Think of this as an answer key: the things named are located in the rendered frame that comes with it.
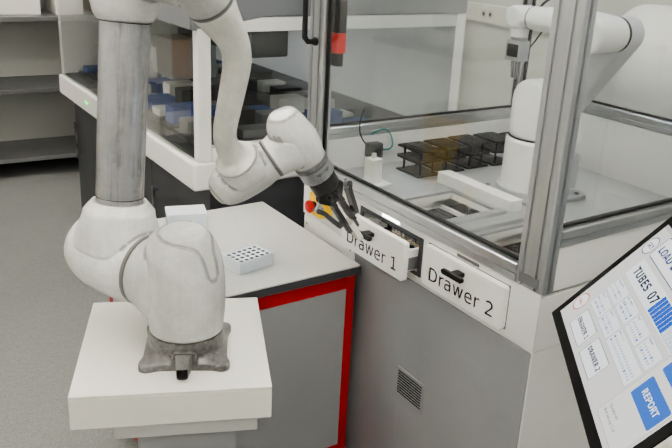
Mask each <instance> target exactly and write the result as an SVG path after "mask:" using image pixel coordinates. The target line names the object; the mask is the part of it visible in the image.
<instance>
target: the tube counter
mask: <svg viewBox="0 0 672 448"><path fill-rule="evenodd" d="M640 301H641V303H642V305H643V307H644V308H645V310H646V312H647V314H648V316H649V318H650V320H651V321H652V323H653V325H654V327H655V329H656V331H657V333H658V334H659V336H660V338H661V340H662V342H663V344H664V345H665V347H666V349H667V351H668V353H669V355H670V354H671V353H672V302H671V301H670V299H669V297H668V296H667V294H666V293H665V291H664V289H663V288H662V286H661V285H659V286H658V287H657V288H656V289H654V290H653V291H652V292H650V293H649V294H648V295H647V296H645V297H644V298H643V299H641V300H640Z"/></svg>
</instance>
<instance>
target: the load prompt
mask: <svg viewBox="0 0 672 448"><path fill-rule="evenodd" d="M649 257H650V258H651V260H652V261H653V263H654V264H655V266H656V268H657V269H658V271H659V272H660V274H661V275H662V277H663V278H664V280H665V281H666V283H667V285H668V286H669V288H670V289H671V291H672V238H669V239H668V240H667V241H666V242H664V243H663V244H662V245H661V246H659V247H658V248H657V249H655V250H654V251H653V252H652V253H650V254H649Z"/></svg>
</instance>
